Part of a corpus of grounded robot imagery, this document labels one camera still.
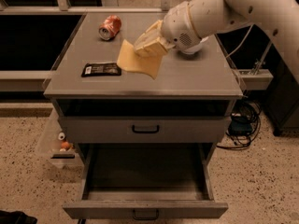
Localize closed grey top drawer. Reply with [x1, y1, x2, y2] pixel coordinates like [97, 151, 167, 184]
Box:
[59, 117, 231, 144]

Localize grey drawer cabinet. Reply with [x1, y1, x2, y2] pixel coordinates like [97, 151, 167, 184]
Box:
[45, 13, 242, 155]

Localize black bag corner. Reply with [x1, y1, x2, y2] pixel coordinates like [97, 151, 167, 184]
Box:
[0, 211, 37, 224]

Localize white power cable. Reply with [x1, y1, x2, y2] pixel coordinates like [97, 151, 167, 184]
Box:
[225, 23, 254, 60]

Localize black cable bundle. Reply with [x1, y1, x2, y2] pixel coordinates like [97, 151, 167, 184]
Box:
[216, 99, 263, 151]

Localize open grey middle drawer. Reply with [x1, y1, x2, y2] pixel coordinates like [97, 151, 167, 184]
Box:
[63, 144, 228, 221]

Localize clear plastic storage bin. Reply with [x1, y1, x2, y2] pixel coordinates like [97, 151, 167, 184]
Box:
[36, 110, 83, 168]

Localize white ceramic bowl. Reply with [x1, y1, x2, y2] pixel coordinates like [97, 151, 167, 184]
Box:
[182, 36, 208, 55]

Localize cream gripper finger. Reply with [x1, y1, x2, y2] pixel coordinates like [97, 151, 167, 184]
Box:
[134, 31, 174, 57]
[143, 20, 163, 39]

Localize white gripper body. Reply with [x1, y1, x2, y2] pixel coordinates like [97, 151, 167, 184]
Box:
[161, 0, 202, 51]

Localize crushed orange soda can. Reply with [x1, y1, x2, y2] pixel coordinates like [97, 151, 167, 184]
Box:
[99, 15, 121, 41]

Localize yellow sponge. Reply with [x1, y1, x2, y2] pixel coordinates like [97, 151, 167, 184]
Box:
[117, 39, 163, 79]

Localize dark cabinet at right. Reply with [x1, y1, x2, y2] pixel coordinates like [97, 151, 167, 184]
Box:
[264, 62, 299, 136]

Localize black snack packet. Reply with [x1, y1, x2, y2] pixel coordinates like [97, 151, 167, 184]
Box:
[81, 63, 121, 77]

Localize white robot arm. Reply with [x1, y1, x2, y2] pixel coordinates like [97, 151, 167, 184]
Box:
[134, 0, 299, 81]

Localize metal diagonal rod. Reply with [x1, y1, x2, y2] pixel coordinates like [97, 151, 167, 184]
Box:
[249, 41, 272, 76]

